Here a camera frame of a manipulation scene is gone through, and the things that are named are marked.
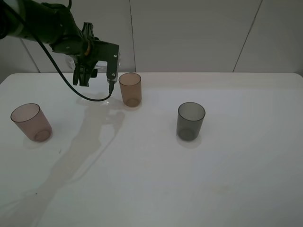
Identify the clear plastic water bottle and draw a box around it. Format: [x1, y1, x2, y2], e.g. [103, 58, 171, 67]
[65, 52, 121, 73]

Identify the brown translucent middle cup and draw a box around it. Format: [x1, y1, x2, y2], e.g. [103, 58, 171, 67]
[118, 73, 142, 107]

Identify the grey translucent right cup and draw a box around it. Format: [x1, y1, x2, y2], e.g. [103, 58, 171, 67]
[177, 102, 206, 141]

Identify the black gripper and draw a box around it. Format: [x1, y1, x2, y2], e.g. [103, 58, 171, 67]
[51, 22, 100, 87]

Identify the black camera cable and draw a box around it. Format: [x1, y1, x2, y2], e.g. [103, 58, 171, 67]
[4, 0, 115, 102]

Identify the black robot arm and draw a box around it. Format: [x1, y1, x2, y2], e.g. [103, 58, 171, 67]
[0, 0, 97, 87]

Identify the pink translucent left cup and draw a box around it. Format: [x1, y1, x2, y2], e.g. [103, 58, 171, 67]
[10, 103, 52, 142]

